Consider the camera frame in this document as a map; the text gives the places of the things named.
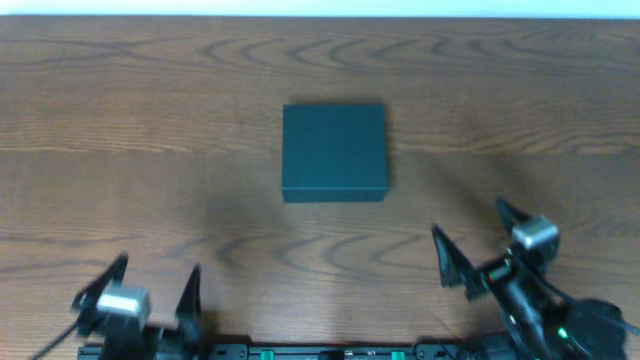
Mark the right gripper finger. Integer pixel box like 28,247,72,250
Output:
495,197,532,235
431,225,488,301

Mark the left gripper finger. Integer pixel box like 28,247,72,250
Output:
71,252,129,311
175,264,202,333

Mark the dark green box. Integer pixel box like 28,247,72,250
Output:
281,104,389,203

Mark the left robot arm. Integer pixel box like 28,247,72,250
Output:
72,253,208,359

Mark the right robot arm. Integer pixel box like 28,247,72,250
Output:
431,198,639,359

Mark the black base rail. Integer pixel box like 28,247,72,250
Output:
77,341,501,360

